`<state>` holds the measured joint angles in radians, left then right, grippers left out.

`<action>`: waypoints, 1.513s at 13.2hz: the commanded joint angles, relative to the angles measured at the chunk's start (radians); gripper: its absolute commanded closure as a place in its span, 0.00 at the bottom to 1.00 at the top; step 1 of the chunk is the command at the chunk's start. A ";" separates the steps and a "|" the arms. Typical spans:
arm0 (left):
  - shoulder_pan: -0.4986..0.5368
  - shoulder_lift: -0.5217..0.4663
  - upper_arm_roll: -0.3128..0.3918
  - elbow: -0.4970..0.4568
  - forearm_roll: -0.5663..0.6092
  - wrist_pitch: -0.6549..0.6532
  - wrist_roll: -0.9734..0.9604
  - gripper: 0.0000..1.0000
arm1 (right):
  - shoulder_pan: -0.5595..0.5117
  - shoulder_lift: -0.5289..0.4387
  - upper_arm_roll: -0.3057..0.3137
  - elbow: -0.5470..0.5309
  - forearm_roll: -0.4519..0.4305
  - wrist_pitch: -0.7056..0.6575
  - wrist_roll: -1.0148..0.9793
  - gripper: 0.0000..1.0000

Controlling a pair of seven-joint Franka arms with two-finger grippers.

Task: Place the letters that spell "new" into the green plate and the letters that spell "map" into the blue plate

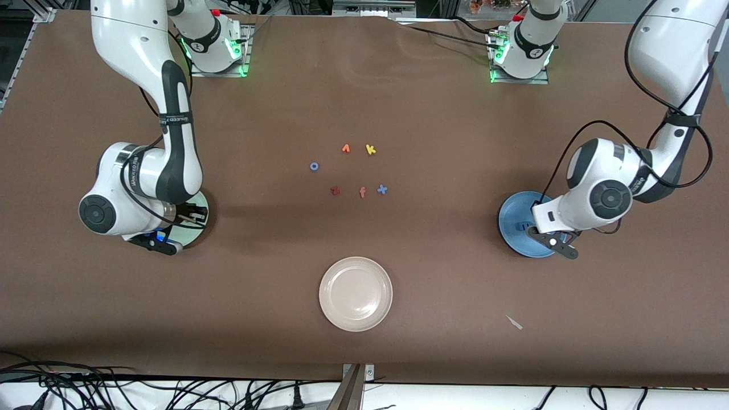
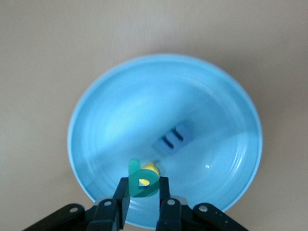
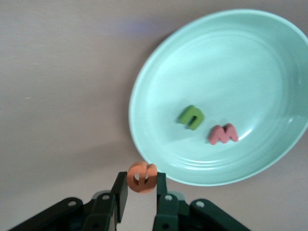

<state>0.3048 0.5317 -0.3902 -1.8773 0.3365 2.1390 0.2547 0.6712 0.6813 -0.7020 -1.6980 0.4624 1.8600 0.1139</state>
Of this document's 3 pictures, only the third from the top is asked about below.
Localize orange foam letter e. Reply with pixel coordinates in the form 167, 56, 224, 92
126, 161, 158, 194

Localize green foam letter u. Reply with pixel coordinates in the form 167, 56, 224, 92
178, 104, 206, 131

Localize pink foam letter w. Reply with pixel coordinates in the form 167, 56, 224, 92
207, 123, 240, 146

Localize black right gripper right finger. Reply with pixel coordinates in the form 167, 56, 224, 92
151, 172, 251, 231

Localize brown table cover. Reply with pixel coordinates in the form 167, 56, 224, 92
0, 0, 308, 231

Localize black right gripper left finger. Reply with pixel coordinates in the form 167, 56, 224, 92
9, 171, 129, 231

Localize green plate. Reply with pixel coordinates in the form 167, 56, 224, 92
128, 9, 308, 187

